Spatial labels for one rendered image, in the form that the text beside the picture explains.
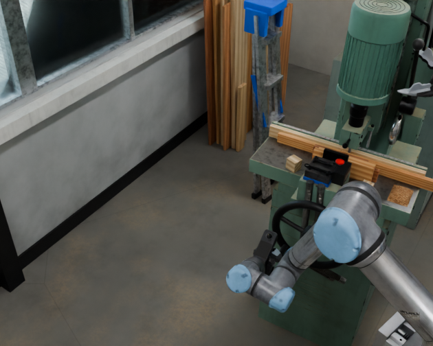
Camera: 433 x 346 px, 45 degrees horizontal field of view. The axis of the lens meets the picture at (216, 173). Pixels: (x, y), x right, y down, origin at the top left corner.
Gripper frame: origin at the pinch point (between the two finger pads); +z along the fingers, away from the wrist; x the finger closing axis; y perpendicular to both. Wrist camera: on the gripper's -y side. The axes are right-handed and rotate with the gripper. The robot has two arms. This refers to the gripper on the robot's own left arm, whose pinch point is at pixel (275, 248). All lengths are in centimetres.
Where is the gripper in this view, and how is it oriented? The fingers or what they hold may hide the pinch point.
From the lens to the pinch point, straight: 185.1
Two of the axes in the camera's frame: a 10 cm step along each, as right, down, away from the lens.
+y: -2.6, 9.5, 1.9
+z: 4.0, -0.7, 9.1
